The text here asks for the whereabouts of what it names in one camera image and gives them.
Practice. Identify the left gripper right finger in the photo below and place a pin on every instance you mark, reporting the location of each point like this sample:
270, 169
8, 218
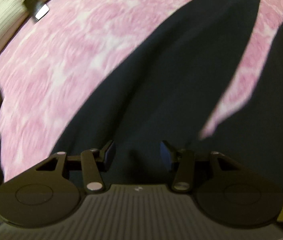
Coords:
188, 170

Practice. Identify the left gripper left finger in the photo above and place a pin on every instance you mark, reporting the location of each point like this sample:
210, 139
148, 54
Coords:
91, 163

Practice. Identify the dark navy trousers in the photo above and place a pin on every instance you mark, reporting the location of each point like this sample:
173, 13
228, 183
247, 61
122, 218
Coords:
167, 89

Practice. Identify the pink rose blanket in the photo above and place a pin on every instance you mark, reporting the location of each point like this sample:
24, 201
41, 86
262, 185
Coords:
50, 67

